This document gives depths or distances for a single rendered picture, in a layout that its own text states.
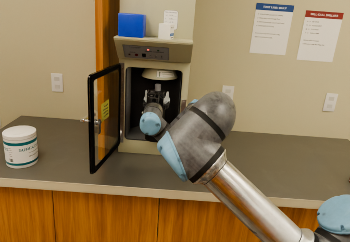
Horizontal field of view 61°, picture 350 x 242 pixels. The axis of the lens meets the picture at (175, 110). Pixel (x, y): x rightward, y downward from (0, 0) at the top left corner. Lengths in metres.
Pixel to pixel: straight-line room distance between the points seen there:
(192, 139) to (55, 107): 1.42
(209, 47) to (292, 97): 0.60
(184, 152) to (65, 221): 0.88
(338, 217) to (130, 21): 0.95
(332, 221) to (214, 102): 0.39
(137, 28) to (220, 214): 0.84
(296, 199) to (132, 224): 0.69
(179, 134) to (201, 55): 1.13
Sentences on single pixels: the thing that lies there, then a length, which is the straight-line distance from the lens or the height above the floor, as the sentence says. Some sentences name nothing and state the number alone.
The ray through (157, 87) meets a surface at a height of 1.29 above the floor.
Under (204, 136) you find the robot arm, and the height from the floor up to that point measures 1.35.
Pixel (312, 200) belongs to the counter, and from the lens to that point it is 1.36.
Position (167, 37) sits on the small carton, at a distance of 1.25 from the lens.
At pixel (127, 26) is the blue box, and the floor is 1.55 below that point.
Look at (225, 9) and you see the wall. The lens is 1.78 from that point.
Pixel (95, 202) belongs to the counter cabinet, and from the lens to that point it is 1.35.
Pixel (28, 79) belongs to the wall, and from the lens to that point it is 2.03.
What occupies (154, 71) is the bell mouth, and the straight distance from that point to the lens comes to 1.39.
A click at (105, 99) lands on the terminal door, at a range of 1.23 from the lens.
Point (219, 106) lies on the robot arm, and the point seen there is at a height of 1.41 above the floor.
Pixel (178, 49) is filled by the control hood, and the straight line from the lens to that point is 1.25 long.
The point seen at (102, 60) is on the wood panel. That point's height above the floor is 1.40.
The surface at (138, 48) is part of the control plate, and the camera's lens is 1.27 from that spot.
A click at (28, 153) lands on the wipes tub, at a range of 1.42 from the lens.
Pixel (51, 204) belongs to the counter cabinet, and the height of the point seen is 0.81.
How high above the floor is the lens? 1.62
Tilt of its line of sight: 19 degrees down
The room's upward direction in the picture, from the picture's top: 4 degrees clockwise
